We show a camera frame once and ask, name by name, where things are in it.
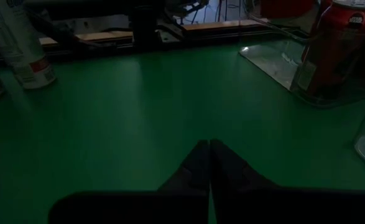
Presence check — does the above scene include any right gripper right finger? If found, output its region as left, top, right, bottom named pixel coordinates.
left=210, top=139, right=365, bottom=224

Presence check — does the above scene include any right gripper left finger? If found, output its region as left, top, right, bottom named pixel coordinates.
left=47, top=139, right=210, bottom=224

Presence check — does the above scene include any red soda can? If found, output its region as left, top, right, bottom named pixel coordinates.
left=290, top=0, right=365, bottom=102

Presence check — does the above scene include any white soda can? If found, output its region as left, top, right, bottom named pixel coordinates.
left=0, top=0, right=58, bottom=90

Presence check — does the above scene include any green table mat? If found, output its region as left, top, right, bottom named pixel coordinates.
left=0, top=39, right=365, bottom=224

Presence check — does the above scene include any black metal rig frame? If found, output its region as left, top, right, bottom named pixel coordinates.
left=0, top=18, right=307, bottom=63

